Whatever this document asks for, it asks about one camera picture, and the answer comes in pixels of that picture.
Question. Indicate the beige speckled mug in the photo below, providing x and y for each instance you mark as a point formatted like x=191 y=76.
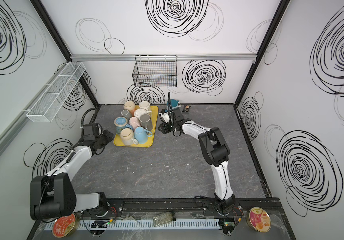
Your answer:
x=128 y=138

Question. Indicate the black wire wall basket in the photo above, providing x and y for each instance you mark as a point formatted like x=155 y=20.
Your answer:
x=156 y=70

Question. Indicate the pink mug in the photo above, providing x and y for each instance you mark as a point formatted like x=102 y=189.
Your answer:
x=134 y=122

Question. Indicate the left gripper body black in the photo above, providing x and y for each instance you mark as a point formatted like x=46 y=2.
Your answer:
x=105 y=138

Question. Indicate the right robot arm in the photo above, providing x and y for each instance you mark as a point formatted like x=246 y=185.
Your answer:
x=215 y=151

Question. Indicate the beige mug back left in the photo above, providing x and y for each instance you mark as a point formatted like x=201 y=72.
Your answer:
x=130 y=106

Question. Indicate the grey tall mug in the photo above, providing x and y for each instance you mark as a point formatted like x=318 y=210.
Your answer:
x=146 y=122

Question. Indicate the cream mug with handle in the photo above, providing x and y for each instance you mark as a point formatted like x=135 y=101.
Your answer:
x=139 y=112

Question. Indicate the teal lidded white mug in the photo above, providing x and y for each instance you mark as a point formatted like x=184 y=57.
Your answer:
x=173 y=104

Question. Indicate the light blue mug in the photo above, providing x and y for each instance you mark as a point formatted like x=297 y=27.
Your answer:
x=142 y=135

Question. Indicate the yellow plastic tray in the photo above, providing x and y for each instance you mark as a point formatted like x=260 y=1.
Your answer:
x=118 y=142

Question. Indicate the white slotted cable duct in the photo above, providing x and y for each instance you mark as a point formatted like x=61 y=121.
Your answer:
x=179 y=224

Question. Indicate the blue butterfly mug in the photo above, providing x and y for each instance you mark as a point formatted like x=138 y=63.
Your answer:
x=122 y=123

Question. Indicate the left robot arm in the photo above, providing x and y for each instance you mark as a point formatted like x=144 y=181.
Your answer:
x=52 y=195

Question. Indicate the small dark snack packet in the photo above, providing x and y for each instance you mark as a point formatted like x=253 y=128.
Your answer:
x=186 y=108

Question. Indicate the clear plastic packet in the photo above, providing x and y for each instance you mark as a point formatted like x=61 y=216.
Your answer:
x=164 y=218

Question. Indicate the white wire wall shelf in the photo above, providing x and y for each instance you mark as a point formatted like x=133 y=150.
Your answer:
x=56 y=93

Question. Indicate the pink orange round tin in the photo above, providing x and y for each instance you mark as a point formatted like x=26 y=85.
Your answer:
x=259 y=220

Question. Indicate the red round tin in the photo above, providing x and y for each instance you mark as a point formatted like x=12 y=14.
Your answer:
x=64 y=226

